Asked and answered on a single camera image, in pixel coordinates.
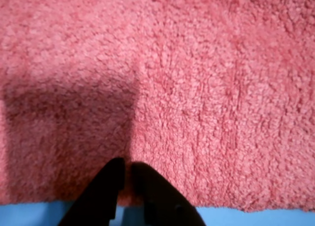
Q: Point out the orange terry towel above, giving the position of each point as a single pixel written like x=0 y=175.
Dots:
x=172 y=88

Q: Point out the grey table mat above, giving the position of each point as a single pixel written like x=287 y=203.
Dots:
x=270 y=219

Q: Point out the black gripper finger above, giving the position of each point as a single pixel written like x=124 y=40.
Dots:
x=98 y=199
x=162 y=206

